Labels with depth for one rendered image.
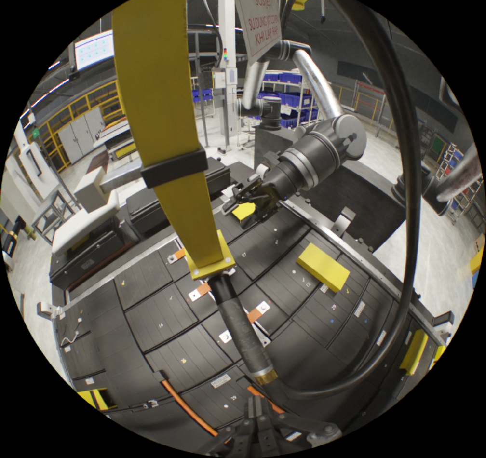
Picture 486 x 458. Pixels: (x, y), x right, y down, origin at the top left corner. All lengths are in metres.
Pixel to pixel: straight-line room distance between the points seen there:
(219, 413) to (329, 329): 0.37
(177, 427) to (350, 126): 0.86
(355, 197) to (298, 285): 1.14
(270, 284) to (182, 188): 0.37
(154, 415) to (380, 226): 1.74
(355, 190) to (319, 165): 1.13
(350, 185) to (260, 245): 1.10
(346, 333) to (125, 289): 0.67
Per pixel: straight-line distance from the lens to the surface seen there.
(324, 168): 0.34
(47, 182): 2.92
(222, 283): 0.32
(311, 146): 0.34
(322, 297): 0.49
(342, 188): 1.48
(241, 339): 0.30
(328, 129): 0.38
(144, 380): 0.54
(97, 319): 0.64
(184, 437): 0.59
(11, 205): 6.14
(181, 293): 0.48
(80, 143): 9.32
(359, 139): 0.41
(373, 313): 0.59
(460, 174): 1.05
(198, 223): 0.19
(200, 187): 0.15
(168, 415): 0.55
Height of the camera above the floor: 1.43
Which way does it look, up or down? 49 degrees down
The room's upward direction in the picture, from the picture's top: 1 degrees counter-clockwise
